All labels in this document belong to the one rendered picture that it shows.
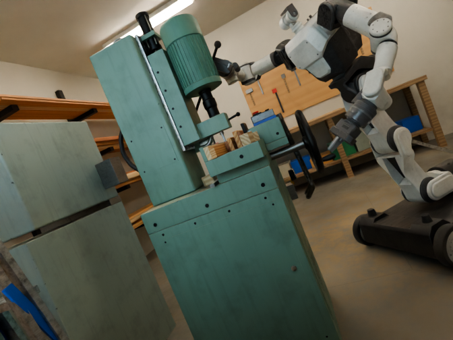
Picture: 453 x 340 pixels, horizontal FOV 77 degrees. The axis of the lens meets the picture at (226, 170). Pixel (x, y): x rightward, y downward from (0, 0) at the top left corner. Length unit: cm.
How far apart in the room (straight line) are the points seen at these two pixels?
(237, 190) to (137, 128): 53
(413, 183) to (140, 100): 148
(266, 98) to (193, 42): 329
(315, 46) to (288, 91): 295
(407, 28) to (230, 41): 239
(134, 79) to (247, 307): 106
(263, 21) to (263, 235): 396
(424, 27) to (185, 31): 390
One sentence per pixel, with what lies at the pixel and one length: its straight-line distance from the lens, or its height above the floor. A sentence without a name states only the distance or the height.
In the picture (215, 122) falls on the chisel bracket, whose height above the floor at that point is 104.
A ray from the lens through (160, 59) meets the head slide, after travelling 135.
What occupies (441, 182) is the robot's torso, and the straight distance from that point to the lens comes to 194.
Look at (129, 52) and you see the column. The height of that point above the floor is 145.
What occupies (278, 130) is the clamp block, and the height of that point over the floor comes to 91.
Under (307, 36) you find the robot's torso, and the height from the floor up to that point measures 126.
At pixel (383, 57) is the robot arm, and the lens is 128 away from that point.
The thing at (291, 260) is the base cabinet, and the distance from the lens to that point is 117.
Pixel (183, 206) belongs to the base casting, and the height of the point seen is 77.
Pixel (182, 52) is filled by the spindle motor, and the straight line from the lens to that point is 131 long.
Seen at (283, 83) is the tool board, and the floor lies 152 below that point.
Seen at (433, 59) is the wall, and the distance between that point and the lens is 480.
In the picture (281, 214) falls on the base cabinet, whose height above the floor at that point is 61.
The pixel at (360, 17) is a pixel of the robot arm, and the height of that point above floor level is 120.
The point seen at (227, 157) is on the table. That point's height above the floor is 89.
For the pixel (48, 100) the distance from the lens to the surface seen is 332.
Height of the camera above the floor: 91
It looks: 3 degrees down
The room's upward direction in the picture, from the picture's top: 22 degrees counter-clockwise
